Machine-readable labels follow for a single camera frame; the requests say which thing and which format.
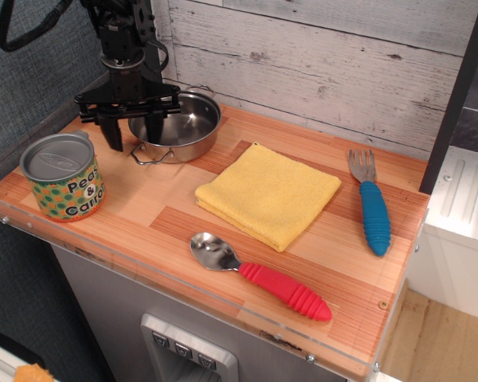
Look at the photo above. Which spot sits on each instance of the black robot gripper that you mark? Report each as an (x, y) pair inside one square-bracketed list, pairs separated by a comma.
[(126, 94)]

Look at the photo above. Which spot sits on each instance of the stainless steel pot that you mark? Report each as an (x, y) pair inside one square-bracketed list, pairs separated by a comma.
[(184, 136)]

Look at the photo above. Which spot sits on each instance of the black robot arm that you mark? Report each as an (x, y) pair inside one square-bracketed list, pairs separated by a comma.
[(120, 27)]

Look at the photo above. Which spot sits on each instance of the peas and carrots can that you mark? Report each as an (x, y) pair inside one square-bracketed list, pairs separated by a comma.
[(64, 176)]

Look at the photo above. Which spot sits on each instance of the yellow folded cloth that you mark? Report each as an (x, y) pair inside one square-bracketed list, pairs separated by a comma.
[(268, 196)]

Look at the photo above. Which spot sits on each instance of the grey cabinet with dispenser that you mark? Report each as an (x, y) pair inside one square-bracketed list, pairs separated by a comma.
[(146, 334)]

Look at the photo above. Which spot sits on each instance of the orange object at corner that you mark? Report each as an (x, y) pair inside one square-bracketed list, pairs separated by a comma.
[(32, 373)]

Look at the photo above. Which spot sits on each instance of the white toy sink unit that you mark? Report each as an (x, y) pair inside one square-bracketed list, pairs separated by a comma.
[(444, 263)]

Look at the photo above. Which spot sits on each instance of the spoon with red handle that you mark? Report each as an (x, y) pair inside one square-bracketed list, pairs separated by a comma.
[(215, 254)]

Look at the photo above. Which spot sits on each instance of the fork with blue handle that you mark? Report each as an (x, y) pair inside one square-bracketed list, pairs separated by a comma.
[(375, 218)]

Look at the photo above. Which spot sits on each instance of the dark right shelf post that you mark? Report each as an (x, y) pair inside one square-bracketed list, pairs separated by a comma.
[(456, 102)]

